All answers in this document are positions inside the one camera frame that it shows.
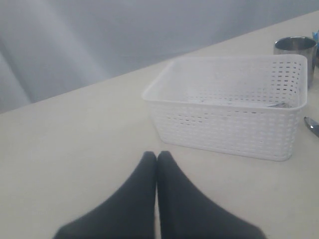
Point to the silver metal table knife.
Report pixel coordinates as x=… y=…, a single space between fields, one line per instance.
x=312 y=125

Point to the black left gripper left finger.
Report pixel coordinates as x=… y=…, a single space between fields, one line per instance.
x=128 y=214

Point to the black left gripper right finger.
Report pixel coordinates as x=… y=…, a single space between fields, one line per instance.
x=186 y=213

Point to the blue chips snack bag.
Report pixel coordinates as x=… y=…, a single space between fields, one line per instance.
x=315 y=35

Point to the white perforated plastic basket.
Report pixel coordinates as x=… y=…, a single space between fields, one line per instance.
x=243 y=105

